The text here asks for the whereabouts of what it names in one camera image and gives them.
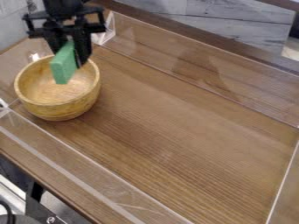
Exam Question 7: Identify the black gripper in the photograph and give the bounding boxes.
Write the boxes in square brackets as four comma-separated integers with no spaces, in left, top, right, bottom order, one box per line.
[23,7,107,67]

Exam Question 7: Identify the green rectangular block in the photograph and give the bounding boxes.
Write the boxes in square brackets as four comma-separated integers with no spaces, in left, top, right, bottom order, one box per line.
[50,41,78,85]

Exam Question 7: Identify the brown wooden bowl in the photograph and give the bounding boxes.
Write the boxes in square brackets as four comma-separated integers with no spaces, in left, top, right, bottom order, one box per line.
[14,55,102,121]

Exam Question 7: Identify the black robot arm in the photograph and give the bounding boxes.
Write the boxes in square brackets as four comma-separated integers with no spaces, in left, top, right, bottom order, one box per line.
[23,0,107,67]

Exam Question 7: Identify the black table leg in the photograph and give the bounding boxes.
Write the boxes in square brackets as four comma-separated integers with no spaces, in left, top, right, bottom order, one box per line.
[30,182,44,202]

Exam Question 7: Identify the clear acrylic corner bracket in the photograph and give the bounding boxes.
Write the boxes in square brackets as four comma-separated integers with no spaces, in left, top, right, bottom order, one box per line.
[91,11,116,46]

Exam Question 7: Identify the clear acrylic barrier wall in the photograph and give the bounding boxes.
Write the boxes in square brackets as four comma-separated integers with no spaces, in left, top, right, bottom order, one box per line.
[0,13,299,224]

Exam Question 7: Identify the black table clamp mount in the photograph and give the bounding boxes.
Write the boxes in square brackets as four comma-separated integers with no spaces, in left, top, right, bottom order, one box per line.
[24,198,68,224]

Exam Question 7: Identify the black cable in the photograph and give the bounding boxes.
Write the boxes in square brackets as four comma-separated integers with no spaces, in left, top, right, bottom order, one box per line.
[0,199,16,224]

